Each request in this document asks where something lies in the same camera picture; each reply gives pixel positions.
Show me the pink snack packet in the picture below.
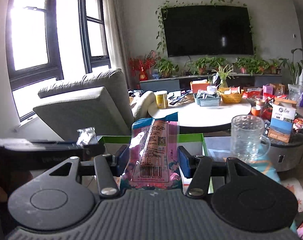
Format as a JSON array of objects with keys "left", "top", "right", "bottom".
[{"left": 120, "top": 113, "right": 182, "bottom": 190}]

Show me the potted green plant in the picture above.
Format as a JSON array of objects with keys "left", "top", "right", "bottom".
[{"left": 155, "top": 58, "right": 179, "bottom": 78}]

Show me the blue grey storage tray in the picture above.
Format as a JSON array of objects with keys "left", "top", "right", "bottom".
[{"left": 193, "top": 93, "right": 221, "bottom": 107}]

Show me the beige curtain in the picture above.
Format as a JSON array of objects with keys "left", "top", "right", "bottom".
[{"left": 103, "top": 0, "right": 134, "bottom": 88}]

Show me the grey tv cabinet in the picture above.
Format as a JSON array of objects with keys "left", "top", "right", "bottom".
[{"left": 139, "top": 73, "right": 283, "bottom": 93}]

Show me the silver black snack wrapper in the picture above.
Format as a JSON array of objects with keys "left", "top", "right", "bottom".
[{"left": 76, "top": 127, "right": 98, "bottom": 146}]

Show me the white blue carton box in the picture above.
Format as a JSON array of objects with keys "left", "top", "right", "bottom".
[{"left": 268, "top": 98, "right": 297, "bottom": 143}]

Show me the dark round side table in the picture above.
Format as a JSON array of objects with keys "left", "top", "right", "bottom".
[{"left": 267, "top": 113, "right": 303, "bottom": 172}]

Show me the woven yellow basket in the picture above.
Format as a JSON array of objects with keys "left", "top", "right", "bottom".
[{"left": 218, "top": 89, "right": 244, "bottom": 104}]

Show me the yellow canister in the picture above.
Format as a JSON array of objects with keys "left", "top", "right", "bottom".
[{"left": 154, "top": 90, "right": 168, "bottom": 109}]

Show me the clear glass mug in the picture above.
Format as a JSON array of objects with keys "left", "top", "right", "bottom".
[{"left": 231, "top": 115, "right": 271, "bottom": 163}]

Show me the round white coffee table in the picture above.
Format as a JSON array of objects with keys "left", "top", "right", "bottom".
[{"left": 148, "top": 99, "right": 251, "bottom": 134}]

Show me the grey armchair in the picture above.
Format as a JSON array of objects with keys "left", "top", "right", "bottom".
[{"left": 32, "top": 68, "right": 156, "bottom": 140}]

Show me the spider plant in vase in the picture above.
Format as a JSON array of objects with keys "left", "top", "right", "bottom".
[{"left": 213, "top": 63, "right": 233, "bottom": 88}]

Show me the black framed window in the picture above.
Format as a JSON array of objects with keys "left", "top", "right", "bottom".
[{"left": 6, "top": 0, "right": 111, "bottom": 121}]

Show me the red flower decoration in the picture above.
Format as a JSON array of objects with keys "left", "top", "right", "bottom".
[{"left": 128, "top": 50, "right": 159, "bottom": 81}]

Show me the orange box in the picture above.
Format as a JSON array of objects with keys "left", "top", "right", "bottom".
[{"left": 190, "top": 80, "right": 210, "bottom": 94}]

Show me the black wall television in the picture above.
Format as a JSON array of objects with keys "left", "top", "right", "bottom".
[{"left": 162, "top": 5, "right": 254, "bottom": 57}]

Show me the green white cardboard box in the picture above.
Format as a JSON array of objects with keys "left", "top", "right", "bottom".
[{"left": 97, "top": 133, "right": 213, "bottom": 194}]

